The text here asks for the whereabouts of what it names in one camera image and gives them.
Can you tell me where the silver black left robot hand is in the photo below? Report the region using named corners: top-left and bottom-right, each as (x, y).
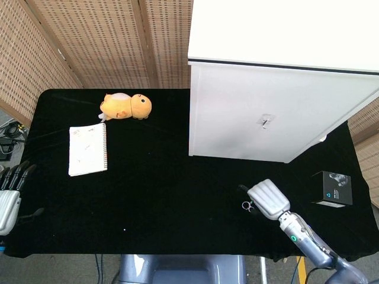
top-left (0, 160), bottom-right (45, 237)

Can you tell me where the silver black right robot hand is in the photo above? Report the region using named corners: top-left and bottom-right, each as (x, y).
top-left (237, 178), bottom-right (291, 221)

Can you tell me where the black printed product box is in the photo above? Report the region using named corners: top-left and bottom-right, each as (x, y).
top-left (310, 170), bottom-right (354, 206)

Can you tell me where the white metal table leg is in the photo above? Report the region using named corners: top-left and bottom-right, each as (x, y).
top-left (259, 256), bottom-right (268, 284)

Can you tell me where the black velvet tablecloth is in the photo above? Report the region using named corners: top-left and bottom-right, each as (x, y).
top-left (4, 88), bottom-right (379, 263)

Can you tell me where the white spiral notebook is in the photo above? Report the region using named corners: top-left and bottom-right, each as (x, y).
top-left (68, 122), bottom-right (108, 178)

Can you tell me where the white board panel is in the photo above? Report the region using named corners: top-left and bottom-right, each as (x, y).
top-left (187, 0), bottom-right (379, 164)

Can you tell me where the grey robot torso base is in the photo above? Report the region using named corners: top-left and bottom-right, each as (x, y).
top-left (117, 253), bottom-right (248, 284)

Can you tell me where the woven bamboo folding screen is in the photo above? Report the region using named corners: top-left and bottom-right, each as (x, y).
top-left (346, 96), bottom-right (379, 192)
top-left (0, 0), bottom-right (193, 128)

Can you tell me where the yellow duck plush toy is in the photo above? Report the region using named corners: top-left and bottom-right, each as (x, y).
top-left (99, 92), bottom-right (153, 123)

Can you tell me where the black floor cable bundle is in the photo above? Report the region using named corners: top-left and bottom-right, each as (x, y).
top-left (0, 117), bottom-right (27, 162)

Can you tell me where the dark hanging cable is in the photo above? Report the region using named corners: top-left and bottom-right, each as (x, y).
top-left (94, 253), bottom-right (104, 284)

